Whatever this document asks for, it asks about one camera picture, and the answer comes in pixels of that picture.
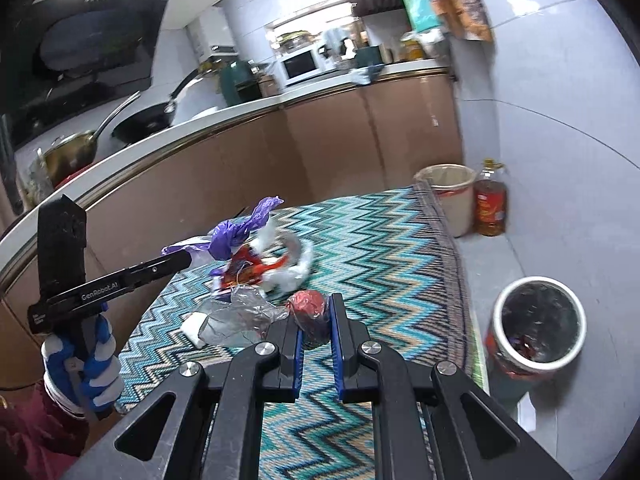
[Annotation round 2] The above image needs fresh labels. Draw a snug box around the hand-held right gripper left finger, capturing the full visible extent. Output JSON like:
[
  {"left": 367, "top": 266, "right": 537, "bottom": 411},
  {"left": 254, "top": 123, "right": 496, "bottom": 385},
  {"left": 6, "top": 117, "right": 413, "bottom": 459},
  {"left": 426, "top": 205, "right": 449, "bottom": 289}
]
[{"left": 61, "top": 321, "right": 305, "bottom": 480}]

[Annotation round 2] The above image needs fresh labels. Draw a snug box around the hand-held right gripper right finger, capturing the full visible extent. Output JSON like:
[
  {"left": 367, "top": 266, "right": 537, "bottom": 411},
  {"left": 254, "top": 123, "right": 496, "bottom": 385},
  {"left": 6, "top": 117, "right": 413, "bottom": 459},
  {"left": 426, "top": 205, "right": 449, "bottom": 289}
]
[{"left": 329, "top": 293, "right": 574, "bottom": 480}]

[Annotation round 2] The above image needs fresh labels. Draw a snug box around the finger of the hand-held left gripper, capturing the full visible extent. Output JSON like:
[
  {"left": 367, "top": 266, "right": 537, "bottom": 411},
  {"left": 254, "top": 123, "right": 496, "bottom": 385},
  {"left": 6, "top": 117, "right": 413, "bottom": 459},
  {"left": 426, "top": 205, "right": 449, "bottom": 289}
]
[{"left": 122, "top": 251, "right": 194, "bottom": 288}]

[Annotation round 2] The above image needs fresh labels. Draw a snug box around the red wrapper ball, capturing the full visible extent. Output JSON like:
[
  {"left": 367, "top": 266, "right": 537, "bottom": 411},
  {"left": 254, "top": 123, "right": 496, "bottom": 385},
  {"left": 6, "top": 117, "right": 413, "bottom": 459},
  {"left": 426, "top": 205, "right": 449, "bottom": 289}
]
[{"left": 287, "top": 290, "right": 331, "bottom": 350}]

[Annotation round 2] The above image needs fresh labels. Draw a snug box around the white tissue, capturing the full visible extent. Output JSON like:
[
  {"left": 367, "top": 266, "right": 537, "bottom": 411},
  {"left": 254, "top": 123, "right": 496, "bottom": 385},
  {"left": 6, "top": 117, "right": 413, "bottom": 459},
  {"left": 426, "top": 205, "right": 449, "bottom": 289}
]
[{"left": 181, "top": 311, "right": 211, "bottom": 347}]

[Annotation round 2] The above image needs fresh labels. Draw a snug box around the clear plastic bag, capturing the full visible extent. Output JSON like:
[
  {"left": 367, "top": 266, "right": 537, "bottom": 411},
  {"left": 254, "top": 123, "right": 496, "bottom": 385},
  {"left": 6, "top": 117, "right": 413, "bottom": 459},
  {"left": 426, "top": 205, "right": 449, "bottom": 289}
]
[{"left": 197, "top": 284, "right": 291, "bottom": 348}]

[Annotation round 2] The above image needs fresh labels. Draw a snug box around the purple plastic bag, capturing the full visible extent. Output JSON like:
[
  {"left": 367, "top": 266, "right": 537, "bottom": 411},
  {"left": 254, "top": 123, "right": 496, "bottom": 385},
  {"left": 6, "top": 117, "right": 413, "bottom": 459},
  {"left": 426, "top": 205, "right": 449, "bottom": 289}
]
[{"left": 162, "top": 196, "right": 285, "bottom": 261}]

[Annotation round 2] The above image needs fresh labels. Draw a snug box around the red snack wrapper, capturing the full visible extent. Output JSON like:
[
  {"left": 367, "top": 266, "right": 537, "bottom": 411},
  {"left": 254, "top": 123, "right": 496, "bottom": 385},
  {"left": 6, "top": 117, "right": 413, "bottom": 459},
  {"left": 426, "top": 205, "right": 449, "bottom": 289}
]
[{"left": 212, "top": 245, "right": 291, "bottom": 292}]

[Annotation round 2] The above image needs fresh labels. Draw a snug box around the white plastic wrap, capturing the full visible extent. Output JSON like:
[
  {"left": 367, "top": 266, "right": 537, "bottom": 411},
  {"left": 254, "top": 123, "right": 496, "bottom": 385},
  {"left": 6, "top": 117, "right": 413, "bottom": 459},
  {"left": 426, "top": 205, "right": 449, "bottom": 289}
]
[{"left": 252, "top": 220, "right": 315, "bottom": 293}]

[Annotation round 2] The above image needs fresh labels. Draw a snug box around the white bin with black liner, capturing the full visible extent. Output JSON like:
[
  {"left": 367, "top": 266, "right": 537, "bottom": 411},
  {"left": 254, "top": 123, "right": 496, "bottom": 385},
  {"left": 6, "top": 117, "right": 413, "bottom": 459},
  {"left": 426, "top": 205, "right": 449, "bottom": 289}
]
[{"left": 484, "top": 276, "right": 587, "bottom": 383}]

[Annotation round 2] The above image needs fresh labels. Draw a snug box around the person's left forearm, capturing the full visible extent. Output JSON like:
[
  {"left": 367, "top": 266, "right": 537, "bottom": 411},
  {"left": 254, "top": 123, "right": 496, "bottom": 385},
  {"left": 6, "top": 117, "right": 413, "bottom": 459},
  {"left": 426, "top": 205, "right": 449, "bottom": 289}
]
[{"left": 0, "top": 379, "right": 92, "bottom": 480}]

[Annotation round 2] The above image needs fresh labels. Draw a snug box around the person's left hand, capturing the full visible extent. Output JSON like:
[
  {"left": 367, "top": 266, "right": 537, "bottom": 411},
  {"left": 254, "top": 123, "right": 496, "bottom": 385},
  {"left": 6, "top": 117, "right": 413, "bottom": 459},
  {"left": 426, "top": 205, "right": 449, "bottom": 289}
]
[{"left": 41, "top": 312, "right": 125, "bottom": 418}]

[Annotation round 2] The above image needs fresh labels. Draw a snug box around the zigzag patterned mat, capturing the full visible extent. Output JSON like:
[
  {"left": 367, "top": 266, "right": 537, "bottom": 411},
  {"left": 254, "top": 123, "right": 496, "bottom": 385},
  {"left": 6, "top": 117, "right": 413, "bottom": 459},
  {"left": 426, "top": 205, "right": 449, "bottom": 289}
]
[{"left": 112, "top": 180, "right": 488, "bottom": 480}]

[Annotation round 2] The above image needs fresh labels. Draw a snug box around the black frying pan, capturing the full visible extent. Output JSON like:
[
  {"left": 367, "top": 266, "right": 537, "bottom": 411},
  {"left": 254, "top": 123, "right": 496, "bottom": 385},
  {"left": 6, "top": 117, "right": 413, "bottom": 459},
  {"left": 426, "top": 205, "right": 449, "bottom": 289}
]
[{"left": 111, "top": 67, "right": 211, "bottom": 145}]

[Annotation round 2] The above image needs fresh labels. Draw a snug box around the beige plastic bucket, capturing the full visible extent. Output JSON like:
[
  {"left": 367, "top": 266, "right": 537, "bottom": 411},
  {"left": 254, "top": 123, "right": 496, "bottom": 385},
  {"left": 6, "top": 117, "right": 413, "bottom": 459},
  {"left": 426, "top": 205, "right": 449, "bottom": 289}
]
[{"left": 413, "top": 164, "right": 477, "bottom": 238}]

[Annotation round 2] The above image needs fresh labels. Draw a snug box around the black range hood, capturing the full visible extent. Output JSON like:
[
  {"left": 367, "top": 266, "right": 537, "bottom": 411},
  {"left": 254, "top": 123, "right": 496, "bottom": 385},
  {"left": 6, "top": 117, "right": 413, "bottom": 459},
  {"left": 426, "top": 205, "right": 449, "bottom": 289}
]
[{"left": 0, "top": 0, "right": 168, "bottom": 148}]

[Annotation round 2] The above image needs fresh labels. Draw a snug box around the dark green kettle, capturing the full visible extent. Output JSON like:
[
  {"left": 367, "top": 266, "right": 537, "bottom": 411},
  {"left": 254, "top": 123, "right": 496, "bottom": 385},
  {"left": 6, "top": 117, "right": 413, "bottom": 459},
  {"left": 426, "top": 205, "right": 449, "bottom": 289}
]
[{"left": 220, "top": 60, "right": 263, "bottom": 107}]

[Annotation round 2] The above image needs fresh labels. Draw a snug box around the brown kitchen cabinet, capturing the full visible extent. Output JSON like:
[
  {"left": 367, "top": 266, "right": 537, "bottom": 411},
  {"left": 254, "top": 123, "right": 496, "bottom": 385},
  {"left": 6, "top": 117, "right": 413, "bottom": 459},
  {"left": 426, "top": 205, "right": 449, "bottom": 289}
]
[{"left": 0, "top": 77, "right": 463, "bottom": 391}]

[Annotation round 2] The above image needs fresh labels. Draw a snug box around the cooking oil bottle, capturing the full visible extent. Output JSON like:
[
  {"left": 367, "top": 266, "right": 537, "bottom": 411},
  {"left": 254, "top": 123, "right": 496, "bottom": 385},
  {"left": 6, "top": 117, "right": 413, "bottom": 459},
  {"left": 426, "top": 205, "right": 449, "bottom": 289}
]
[{"left": 474, "top": 158, "right": 508, "bottom": 237}]

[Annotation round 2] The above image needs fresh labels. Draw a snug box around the white water heater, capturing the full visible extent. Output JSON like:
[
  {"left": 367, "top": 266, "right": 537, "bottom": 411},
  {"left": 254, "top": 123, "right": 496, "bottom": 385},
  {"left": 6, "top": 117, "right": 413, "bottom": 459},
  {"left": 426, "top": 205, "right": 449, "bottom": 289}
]
[{"left": 187, "top": 7, "right": 238, "bottom": 61}]

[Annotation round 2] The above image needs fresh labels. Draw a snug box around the white microwave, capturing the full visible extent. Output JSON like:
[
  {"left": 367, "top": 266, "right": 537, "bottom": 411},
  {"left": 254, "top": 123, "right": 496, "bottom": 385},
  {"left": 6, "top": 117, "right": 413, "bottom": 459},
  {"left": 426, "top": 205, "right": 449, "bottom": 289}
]
[{"left": 277, "top": 44, "right": 323, "bottom": 87}]

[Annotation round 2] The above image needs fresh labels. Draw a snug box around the blue cloth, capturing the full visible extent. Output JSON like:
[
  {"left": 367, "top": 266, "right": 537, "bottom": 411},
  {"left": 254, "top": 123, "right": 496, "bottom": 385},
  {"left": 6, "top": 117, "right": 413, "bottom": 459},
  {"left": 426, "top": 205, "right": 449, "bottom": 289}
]
[{"left": 350, "top": 64, "right": 383, "bottom": 86}]

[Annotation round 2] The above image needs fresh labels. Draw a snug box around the teal hanging bag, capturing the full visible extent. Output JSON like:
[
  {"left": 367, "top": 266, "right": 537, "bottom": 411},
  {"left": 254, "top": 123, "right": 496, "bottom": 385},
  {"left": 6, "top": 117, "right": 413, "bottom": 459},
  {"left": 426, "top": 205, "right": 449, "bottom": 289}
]
[{"left": 396, "top": 0, "right": 443, "bottom": 33}]

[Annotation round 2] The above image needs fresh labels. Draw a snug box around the orange patterned bag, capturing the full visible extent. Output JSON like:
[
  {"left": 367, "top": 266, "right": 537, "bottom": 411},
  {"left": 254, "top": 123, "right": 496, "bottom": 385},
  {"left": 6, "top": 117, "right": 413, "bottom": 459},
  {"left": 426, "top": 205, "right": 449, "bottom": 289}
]
[{"left": 425, "top": 0, "right": 496, "bottom": 43}]

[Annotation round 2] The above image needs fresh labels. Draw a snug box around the steel pot with handle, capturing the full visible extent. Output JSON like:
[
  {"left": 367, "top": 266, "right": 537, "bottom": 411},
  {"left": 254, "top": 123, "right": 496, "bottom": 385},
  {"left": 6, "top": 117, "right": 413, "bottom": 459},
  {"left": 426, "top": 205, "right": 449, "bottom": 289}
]
[{"left": 42, "top": 91, "right": 142, "bottom": 186}]

